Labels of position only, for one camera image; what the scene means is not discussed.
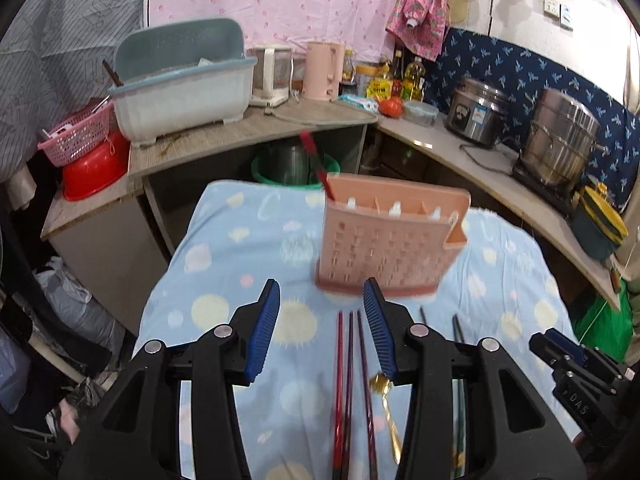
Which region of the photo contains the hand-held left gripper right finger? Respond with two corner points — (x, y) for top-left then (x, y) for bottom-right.
(362, 277), (586, 480)

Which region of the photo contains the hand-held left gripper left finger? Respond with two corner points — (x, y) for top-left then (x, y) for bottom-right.
(59, 278), (282, 480)

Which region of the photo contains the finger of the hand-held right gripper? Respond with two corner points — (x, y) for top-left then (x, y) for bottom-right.
(529, 330), (590, 376)
(582, 347), (628, 386)

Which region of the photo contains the pink plastic utensil holder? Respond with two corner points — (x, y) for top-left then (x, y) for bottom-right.
(315, 172), (471, 297)

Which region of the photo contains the gold flower spoon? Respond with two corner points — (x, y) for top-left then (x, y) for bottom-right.
(369, 374), (402, 465)

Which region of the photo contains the green plastic bag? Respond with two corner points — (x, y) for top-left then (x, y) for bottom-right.
(572, 280), (633, 351)

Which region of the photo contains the blue printed tablecloth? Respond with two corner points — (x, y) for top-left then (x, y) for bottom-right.
(132, 180), (583, 480)

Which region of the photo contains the green yellow lunch pot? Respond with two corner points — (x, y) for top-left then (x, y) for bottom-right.
(570, 182), (630, 261)

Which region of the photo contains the green plastic bucket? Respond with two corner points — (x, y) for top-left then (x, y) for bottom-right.
(250, 152), (342, 191)

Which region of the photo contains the black induction cooker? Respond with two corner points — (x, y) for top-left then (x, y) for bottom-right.
(511, 157), (581, 216)

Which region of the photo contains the grey plastic bag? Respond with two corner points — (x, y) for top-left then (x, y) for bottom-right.
(35, 255), (126, 351)

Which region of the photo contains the grey curved counter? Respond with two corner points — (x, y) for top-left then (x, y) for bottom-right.
(375, 112), (621, 311)

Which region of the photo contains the wooden counter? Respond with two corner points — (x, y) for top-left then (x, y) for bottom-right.
(127, 97), (378, 178)

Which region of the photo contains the steel steamer pot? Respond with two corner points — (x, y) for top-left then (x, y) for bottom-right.
(520, 87), (603, 188)

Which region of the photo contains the low wooden cabinet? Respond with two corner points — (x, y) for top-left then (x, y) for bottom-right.
(40, 175), (171, 336)

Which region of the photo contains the glass food container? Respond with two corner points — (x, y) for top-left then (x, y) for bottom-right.
(402, 100), (440, 127)

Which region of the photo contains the red plastic basin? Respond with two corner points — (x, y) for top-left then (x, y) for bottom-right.
(62, 130), (132, 202)

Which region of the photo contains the blue wet wipes pack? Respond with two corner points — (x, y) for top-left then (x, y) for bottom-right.
(337, 94), (380, 112)

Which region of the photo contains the steel rice cooker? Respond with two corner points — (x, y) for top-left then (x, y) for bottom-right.
(445, 76), (511, 148)

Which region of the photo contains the teal dish drainer box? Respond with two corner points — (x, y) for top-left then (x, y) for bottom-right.
(106, 17), (258, 148)

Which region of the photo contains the clear cooking oil bottle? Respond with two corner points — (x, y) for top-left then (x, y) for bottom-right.
(402, 57), (426, 102)

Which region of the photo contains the white electric kettle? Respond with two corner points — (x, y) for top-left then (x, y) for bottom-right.
(247, 42), (296, 108)

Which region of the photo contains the yellow lidded jar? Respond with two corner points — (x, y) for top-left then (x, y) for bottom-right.
(356, 62), (383, 96)

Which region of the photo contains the dark sauce bottle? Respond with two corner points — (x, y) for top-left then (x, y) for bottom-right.
(391, 50), (405, 98)

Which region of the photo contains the pink electric kettle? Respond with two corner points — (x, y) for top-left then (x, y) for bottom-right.
(302, 41), (347, 102)

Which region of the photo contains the pink plastic basket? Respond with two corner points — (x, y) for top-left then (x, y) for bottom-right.
(37, 101), (117, 167)

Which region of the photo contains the navy printed cloth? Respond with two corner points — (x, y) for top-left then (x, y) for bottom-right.
(427, 27), (640, 216)

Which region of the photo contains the white paper roll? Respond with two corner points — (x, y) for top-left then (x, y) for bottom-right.
(7, 165), (36, 211)

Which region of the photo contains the pink floral garment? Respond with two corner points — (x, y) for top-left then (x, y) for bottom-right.
(385, 0), (450, 58)

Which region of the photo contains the pink dotted curtain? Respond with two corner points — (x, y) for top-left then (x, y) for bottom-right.
(145, 0), (406, 56)

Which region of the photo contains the grey striped curtain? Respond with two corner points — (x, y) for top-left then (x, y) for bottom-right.
(0, 0), (151, 181)

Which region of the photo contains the black power cable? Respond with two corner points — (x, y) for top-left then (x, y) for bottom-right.
(459, 142), (516, 176)

